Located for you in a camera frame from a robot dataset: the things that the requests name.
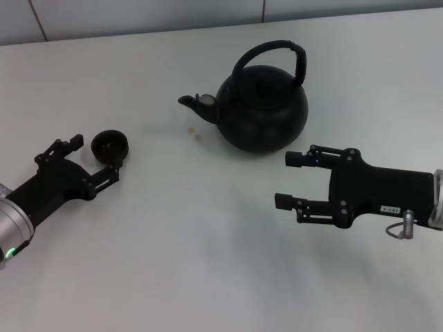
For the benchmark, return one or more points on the black round teapot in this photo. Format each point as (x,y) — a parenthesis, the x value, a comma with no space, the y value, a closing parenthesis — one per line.
(263,114)

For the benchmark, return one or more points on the small black teacup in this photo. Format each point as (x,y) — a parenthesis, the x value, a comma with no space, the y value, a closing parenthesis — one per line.
(110,140)

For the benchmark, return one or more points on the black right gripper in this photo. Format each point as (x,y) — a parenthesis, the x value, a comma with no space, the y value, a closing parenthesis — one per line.
(377,190)

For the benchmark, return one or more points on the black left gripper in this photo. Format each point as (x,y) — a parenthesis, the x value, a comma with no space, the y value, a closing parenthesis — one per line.
(52,186)

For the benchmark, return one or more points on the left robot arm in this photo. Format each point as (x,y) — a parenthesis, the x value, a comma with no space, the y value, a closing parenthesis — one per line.
(14,221)

